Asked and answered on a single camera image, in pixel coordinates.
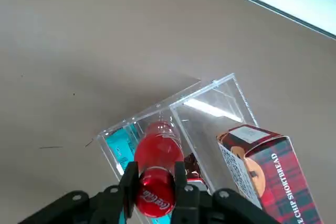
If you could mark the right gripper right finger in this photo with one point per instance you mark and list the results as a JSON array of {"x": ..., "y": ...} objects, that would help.
[{"x": 183, "y": 203}]

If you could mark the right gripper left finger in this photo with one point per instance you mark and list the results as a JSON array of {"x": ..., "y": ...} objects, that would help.
[{"x": 123, "y": 190}]

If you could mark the red Coca-Cola aluminium bottle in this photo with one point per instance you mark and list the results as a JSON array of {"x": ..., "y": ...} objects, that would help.
[{"x": 157, "y": 155}]

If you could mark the clear acrylic shelf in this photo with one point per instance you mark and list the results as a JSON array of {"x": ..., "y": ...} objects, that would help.
[{"x": 210, "y": 119}]

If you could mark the red tartan shortbread box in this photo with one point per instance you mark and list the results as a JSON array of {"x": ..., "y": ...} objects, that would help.
[{"x": 273, "y": 171}]

